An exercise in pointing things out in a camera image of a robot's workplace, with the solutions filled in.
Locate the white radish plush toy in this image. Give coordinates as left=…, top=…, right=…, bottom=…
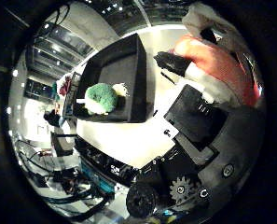
left=113, top=82, right=130, bottom=97

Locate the green broccoli plush toy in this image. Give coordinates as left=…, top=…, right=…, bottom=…
left=76, top=82, right=119, bottom=116

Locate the black rectangular container bin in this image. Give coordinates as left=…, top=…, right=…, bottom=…
left=72, top=33, right=148, bottom=124

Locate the red cloth bundle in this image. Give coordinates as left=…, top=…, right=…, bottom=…
left=56, top=76, right=73, bottom=98

